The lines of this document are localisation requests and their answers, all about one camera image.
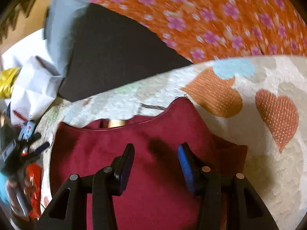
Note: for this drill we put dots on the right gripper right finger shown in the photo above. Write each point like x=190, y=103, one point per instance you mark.
x=244, y=207

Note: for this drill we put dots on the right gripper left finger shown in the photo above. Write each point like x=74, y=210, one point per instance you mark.
x=67, y=209

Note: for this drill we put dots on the maroon small garment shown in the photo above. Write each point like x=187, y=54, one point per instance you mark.
x=156, y=196

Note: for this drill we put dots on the person left hand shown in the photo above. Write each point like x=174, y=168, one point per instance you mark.
x=11, y=185

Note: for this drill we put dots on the blue toy box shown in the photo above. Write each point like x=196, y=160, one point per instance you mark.
x=27, y=131

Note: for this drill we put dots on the white paper shopping bag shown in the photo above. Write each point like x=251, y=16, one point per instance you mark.
x=37, y=84

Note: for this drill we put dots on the yellow plastic bag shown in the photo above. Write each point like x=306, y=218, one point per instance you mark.
x=7, y=81

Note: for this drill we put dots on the heart pattern quilted blanket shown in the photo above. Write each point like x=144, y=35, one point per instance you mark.
x=259, y=102

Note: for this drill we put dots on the black cushion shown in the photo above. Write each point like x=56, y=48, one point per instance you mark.
x=111, y=50

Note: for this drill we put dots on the grey laptop bag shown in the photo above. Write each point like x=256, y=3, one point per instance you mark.
x=61, y=24

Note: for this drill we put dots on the orange floral cloth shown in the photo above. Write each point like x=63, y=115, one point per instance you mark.
x=202, y=30

